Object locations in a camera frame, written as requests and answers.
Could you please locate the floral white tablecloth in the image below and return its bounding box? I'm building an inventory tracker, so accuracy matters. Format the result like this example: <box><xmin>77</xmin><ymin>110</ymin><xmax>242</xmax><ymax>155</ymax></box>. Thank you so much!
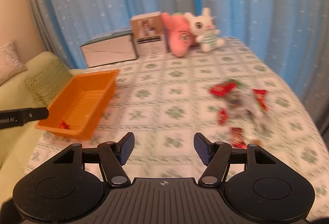
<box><xmin>24</xmin><ymin>36</ymin><xmax>329</xmax><ymax>222</ymax></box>

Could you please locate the pink star plush toy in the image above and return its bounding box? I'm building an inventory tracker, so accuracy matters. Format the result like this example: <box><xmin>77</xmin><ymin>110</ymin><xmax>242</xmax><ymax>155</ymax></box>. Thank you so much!
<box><xmin>161</xmin><ymin>12</ymin><xmax>198</xmax><ymax>57</ymax></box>

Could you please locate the white flat cardboard box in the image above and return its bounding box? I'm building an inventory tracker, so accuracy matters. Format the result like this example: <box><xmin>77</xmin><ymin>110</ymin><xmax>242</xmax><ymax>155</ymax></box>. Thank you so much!
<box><xmin>80</xmin><ymin>28</ymin><xmax>138</xmax><ymax>68</ymax></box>

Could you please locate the small red candy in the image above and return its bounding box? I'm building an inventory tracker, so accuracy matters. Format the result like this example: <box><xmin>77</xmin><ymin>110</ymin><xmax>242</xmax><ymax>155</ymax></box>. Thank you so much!
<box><xmin>218</xmin><ymin>107</ymin><xmax>229</xmax><ymax>125</ymax></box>

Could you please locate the light green sofa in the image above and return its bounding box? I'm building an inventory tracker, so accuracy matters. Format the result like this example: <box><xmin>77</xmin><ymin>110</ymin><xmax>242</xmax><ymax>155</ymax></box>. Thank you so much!
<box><xmin>0</xmin><ymin>51</ymin><xmax>85</xmax><ymax>214</ymax></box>

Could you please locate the dark red patterned candy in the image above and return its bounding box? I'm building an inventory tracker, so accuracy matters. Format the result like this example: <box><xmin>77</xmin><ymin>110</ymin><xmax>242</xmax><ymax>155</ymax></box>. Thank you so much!
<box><xmin>230</xmin><ymin>127</ymin><xmax>247</xmax><ymax>149</ymax></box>

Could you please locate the clear plastic snack wrapper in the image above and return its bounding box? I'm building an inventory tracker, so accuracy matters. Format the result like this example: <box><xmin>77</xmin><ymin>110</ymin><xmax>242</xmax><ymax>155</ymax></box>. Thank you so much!
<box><xmin>243</xmin><ymin>96</ymin><xmax>271</xmax><ymax>133</ymax></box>

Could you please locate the brown candy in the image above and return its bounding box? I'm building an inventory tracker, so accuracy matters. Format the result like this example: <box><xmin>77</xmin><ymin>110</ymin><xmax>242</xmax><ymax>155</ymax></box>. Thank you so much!
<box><xmin>250</xmin><ymin>139</ymin><xmax>262</xmax><ymax>146</ymax></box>

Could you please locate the clear sesame snack packet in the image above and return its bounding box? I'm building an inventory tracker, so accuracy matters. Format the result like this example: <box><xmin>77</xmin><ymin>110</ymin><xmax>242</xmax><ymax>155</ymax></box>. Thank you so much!
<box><xmin>225</xmin><ymin>91</ymin><xmax>247</xmax><ymax>112</ymax></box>

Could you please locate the red square snack packet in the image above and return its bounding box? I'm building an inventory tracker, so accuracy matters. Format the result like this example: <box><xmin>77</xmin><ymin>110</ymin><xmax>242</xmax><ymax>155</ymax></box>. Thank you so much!
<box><xmin>252</xmin><ymin>89</ymin><xmax>268</xmax><ymax>112</ymax></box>

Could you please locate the orange plastic tray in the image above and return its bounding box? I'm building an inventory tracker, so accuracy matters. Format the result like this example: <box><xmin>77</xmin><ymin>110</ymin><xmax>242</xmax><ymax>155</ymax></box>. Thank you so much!
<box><xmin>35</xmin><ymin>70</ymin><xmax>119</xmax><ymax>140</ymax></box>

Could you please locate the red foil candy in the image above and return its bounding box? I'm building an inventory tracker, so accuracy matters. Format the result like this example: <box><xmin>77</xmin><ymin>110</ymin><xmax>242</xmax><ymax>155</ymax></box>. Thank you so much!
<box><xmin>59</xmin><ymin>121</ymin><xmax>70</xmax><ymax>130</ymax></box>

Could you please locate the tall product box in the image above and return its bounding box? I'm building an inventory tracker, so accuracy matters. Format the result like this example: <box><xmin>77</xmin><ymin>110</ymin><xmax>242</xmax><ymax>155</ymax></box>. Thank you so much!
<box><xmin>131</xmin><ymin>12</ymin><xmax>167</xmax><ymax>58</ymax></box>

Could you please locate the white bunny plush toy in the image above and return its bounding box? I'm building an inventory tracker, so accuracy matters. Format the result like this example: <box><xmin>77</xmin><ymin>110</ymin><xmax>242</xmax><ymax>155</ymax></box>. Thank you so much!
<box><xmin>183</xmin><ymin>8</ymin><xmax>225</xmax><ymax>53</ymax></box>

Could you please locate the beige cushion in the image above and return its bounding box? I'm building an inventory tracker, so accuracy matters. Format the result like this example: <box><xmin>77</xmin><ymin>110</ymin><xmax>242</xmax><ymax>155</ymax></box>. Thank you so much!
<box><xmin>0</xmin><ymin>40</ymin><xmax>27</xmax><ymax>85</ymax></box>

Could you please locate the large red snack packet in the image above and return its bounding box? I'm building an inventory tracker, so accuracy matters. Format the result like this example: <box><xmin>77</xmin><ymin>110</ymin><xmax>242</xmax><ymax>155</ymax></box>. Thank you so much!
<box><xmin>209</xmin><ymin>79</ymin><xmax>241</xmax><ymax>97</ymax></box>

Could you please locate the green zigzag cushion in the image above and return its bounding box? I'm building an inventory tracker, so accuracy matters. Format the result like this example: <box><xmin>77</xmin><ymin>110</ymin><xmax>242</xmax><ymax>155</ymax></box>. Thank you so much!
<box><xmin>25</xmin><ymin>59</ymin><xmax>73</xmax><ymax>107</ymax></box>

